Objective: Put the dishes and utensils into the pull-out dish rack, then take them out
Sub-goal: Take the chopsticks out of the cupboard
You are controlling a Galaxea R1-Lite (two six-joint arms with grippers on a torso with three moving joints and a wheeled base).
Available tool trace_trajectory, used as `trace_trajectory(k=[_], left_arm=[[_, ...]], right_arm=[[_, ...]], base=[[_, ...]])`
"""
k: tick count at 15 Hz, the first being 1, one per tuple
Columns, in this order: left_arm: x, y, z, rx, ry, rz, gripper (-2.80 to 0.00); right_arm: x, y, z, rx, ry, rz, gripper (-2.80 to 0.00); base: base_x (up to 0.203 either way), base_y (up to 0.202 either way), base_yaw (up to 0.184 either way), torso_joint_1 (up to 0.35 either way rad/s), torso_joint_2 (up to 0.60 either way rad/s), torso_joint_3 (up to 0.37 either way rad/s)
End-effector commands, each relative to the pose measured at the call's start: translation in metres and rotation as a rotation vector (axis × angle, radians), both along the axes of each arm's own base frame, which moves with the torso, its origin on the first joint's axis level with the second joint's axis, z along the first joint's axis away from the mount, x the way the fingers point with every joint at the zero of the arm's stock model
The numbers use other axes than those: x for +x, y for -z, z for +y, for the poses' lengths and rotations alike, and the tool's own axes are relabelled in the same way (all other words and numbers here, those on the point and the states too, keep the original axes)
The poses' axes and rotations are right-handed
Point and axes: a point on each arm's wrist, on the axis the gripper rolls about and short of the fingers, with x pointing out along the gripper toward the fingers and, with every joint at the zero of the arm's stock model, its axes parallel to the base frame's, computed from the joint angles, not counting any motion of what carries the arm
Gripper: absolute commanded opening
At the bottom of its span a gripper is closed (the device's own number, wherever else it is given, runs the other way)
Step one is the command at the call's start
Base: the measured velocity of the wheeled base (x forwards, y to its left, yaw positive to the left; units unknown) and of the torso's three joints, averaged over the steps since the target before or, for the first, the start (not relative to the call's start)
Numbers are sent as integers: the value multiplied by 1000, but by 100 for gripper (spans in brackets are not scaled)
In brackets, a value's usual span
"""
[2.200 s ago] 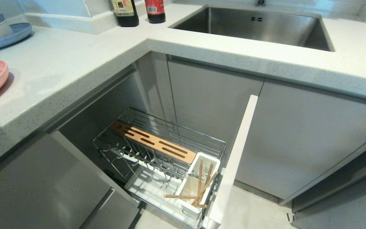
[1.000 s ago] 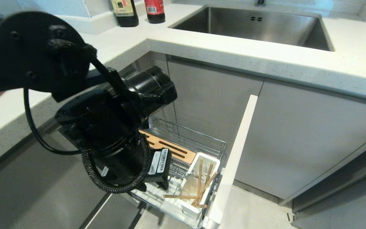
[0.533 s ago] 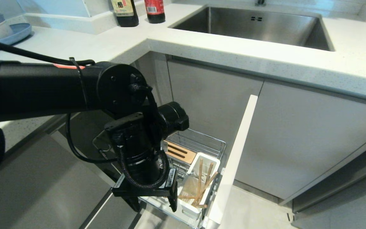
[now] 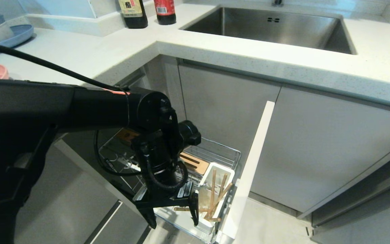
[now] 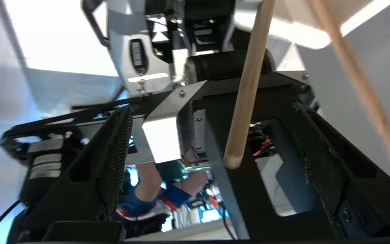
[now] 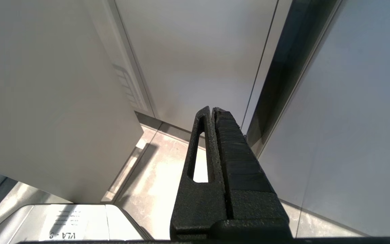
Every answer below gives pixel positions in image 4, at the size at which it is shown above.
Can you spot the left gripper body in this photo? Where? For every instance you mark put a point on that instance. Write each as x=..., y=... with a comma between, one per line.
x=161, y=169

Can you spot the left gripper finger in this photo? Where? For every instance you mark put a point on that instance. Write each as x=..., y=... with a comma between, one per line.
x=149, y=217
x=194, y=210

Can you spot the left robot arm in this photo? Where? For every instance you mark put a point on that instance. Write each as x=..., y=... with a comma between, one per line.
x=29, y=112

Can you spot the white pull-out drawer front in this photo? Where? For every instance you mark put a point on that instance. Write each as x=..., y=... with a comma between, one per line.
x=252, y=169

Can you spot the wooden chopstick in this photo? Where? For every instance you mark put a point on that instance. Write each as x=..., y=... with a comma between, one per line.
x=181, y=209
x=213, y=189
x=222, y=186
x=222, y=196
x=213, y=219

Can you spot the wooden knife holder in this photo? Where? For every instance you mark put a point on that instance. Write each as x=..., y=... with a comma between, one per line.
x=195, y=162

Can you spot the white utensil holder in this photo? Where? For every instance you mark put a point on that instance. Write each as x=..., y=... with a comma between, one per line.
x=227, y=173

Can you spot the grey cabinet door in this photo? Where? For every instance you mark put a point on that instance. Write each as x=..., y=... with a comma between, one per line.
x=225, y=108
x=330, y=152

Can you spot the dark vinegar bottle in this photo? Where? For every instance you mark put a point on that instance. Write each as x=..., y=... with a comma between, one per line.
x=134, y=15

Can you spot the red label sauce bottle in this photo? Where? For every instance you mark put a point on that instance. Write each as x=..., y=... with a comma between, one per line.
x=165, y=12

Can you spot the grey cabinet drawer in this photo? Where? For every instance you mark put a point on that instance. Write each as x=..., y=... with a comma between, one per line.
x=367, y=206

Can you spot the stainless steel sink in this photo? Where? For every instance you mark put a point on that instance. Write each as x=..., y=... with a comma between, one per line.
x=269, y=28

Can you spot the blue plate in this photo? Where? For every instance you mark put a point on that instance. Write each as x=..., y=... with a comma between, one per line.
x=17, y=35

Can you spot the faucet base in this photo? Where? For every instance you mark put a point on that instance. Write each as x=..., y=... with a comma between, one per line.
x=277, y=2

